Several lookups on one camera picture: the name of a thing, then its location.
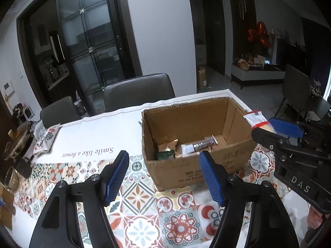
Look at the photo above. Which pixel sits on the glass sliding door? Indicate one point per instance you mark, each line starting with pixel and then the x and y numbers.
pixel 88 36

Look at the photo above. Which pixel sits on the small gold snack packet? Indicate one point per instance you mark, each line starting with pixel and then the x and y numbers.
pixel 168 144

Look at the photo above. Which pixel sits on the electric cooking pot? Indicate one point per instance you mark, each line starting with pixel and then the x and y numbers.
pixel 19 140

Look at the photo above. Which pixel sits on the person's right hand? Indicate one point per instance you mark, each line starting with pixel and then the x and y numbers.
pixel 315 218

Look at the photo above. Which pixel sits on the white red-printed bag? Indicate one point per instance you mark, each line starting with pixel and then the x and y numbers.
pixel 46 138

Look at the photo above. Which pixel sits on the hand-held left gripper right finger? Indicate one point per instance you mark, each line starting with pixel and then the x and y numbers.
pixel 212 182

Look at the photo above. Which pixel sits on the dark grey chair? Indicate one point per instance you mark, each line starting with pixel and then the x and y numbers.
pixel 296 90

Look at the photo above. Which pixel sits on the silver and white tube packet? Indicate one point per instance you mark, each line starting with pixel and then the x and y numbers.
pixel 197 146

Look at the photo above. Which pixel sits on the white low sideboard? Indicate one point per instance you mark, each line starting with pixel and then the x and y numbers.
pixel 257 75

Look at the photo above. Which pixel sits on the clear red-striped plastic packet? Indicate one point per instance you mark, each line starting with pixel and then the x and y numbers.
pixel 254 120

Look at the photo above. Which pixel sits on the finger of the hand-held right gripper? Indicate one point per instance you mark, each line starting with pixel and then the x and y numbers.
pixel 285 129
pixel 269 138

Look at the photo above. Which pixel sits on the dark green snack packet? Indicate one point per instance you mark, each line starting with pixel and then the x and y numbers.
pixel 165 155

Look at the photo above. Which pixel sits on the small open cardboard box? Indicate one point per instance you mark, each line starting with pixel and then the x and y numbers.
pixel 6 209

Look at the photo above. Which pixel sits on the patterned tile-print tablecloth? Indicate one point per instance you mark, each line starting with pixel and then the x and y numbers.
pixel 144 206

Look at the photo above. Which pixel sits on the red foil balloons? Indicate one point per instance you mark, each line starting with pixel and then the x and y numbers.
pixel 260 33

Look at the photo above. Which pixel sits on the black mug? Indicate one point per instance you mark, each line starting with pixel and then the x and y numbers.
pixel 24 168

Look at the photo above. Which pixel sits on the glass bowl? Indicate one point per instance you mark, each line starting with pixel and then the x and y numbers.
pixel 12 178

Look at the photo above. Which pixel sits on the red gold foil candy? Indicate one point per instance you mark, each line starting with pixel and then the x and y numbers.
pixel 211 148

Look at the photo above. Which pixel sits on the brown cardboard box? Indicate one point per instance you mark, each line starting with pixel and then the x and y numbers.
pixel 186 170

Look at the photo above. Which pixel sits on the flower bouquet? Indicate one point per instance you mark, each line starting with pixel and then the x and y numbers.
pixel 315 87

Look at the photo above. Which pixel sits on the tall cardboard box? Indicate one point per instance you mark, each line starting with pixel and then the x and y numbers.
pixel 202 78

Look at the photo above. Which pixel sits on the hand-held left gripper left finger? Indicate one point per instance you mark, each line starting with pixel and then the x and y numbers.
pixel 116 179

